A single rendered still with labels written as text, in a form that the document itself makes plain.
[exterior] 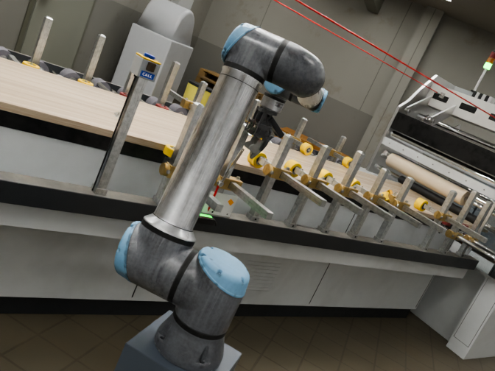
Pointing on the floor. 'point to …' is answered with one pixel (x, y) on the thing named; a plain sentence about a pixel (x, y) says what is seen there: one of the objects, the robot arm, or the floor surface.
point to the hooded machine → (158, 43)
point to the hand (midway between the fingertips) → (253, 156)
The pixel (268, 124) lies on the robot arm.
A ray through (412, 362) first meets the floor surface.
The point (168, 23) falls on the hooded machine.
